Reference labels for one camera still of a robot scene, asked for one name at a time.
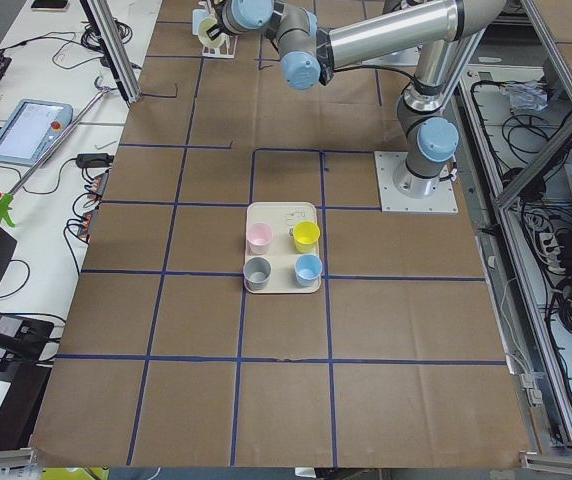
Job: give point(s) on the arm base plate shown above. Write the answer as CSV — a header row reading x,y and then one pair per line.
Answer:
x,y
402,192

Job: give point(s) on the cream serving tray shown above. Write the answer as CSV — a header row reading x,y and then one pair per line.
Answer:
x,y
282,255

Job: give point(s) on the grabber reacher tool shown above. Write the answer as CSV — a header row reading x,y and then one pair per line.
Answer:
x,y
6,198

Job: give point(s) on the grey ikea cup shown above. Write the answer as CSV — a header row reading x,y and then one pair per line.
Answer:
x,y
256,273

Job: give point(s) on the light blue ikea cup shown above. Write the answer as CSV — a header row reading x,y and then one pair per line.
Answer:
x,y
198,15

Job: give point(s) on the white wire cup rack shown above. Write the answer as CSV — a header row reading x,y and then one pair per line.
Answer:
x,y
223,47

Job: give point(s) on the white ikea cup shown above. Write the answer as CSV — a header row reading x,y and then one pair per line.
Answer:
x,y
208,27

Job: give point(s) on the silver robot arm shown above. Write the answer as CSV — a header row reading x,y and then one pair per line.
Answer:
x,y
446,33

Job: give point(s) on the pink ikea cup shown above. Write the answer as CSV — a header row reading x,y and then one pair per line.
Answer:
x,y
259,237

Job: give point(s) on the yellow ikea cup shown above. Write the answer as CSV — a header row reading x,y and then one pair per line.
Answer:
x,y
306,235

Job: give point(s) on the aluminium frame post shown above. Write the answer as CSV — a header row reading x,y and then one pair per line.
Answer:
x,y
103,24

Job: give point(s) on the black power adapter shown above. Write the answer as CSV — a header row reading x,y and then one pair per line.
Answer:
x,y
93,160

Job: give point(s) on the teach pendant tablet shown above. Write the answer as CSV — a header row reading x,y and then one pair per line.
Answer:
x,y
32,127

